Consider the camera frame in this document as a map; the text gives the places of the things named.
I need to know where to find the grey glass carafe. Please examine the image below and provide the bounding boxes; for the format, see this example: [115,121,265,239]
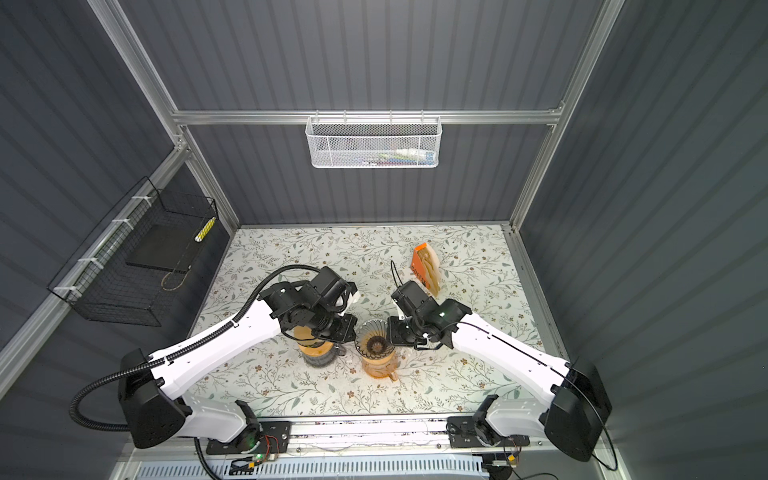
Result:
[301,347,347,368]

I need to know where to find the grey glass dripper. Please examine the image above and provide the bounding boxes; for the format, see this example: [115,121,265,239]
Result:
[355,320,395,357]

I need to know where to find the orange coffee filter pack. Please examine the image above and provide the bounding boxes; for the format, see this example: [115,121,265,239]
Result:
[411,243,441,296]

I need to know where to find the orange glass carafe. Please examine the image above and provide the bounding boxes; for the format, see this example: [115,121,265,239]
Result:
[362,358,399,382]

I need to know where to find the bamboo ring holder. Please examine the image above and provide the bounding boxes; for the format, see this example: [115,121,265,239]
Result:
[298,340,334,357]
[361,351,397,365]

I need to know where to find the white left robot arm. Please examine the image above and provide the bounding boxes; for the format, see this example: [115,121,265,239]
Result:
[118,267,358,452]

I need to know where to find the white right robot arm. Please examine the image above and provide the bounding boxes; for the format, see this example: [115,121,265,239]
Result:
[388,281,612,462]

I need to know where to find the yellow marker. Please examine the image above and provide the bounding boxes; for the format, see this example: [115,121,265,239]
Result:
[194,216,217,243]

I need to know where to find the black flat pad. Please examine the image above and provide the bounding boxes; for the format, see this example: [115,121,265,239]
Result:
[126,225,202,274]

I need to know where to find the items in white basket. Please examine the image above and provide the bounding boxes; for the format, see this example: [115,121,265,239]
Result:
[358,148,438,166]

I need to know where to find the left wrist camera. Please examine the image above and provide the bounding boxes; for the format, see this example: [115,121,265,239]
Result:
[347,291,361,305]

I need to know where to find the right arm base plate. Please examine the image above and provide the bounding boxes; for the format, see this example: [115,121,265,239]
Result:
[446,416,530,449]

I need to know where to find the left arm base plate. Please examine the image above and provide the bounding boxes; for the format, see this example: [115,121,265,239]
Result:
[205,421,292,455]

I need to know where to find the white slotted cable duct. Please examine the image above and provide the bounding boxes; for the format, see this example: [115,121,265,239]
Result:
[136,457,488,480]

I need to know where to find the white wire basket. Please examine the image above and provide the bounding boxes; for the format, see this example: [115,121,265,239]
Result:
[305,116,443,169]

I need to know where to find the black wire basket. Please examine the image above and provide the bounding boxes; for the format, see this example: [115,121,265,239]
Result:
[48,177,218,327]

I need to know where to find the black corrugated cable conduit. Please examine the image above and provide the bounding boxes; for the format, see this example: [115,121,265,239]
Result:
[68,263,322,433]

